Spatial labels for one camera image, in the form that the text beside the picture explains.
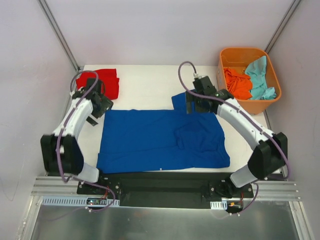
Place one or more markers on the aluminium frame post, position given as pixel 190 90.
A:
pixel 59 34
pixel 282 24

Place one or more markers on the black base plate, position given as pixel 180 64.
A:
pixel 183 190

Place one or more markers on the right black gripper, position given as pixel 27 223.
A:
pixel 189 102

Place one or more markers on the right grey cable duct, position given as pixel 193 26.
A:
pixel 219 205

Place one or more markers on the aluminium rail front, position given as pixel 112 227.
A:
pixel 267 190

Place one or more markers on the left grey cable duct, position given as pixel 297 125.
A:
pixel 68 201

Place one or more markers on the grey cable duct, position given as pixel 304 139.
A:
pixel 219 205
pixel 68 201

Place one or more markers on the blue t shirt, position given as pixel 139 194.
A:
pixel 161 140

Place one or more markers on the folded red t shirt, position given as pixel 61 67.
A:
pixel 108 76

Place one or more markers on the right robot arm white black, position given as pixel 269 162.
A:
pixel 269 150

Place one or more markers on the orange t shirt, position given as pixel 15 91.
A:
pixel 238 84

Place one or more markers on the orange plastic bin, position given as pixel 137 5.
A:
pixel 239 58

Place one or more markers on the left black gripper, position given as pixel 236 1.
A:
pixel 99 113

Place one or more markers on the teal t shirt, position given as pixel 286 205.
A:
pixel 256 70

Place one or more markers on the right aluminium frame post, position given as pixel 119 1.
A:
pixel 282 24

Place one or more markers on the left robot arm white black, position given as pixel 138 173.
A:
pixel 60 150

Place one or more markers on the left aluminium frame post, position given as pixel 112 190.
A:
pixel 59 34

